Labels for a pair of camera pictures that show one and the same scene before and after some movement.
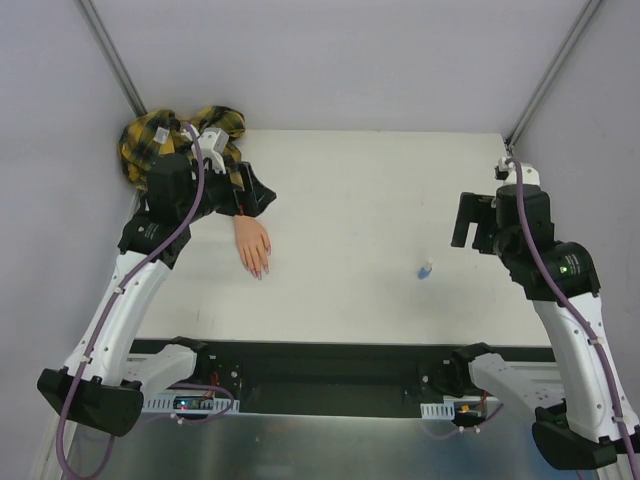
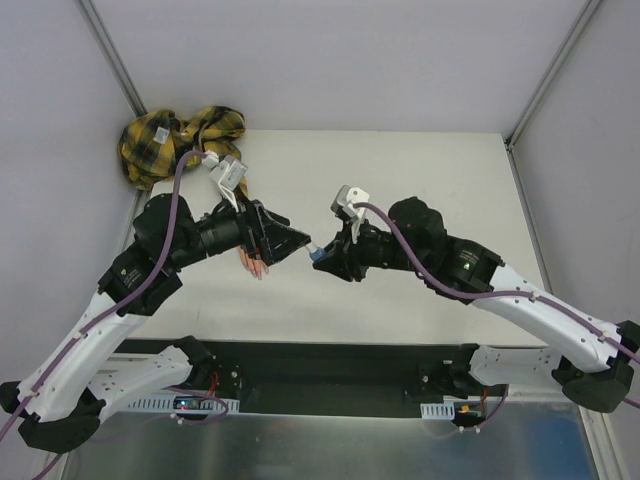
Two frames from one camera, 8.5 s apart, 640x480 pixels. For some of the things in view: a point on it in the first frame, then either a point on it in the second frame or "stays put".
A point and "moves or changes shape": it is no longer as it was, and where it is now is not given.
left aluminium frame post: x=112 y=56 stays put
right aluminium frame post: x=537 y=92 stays put
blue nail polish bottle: x=424 y=273 moves or changes shape
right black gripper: x=480 y=220 to x=350 y=252
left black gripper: x=245 y=188 to x=253 y=228
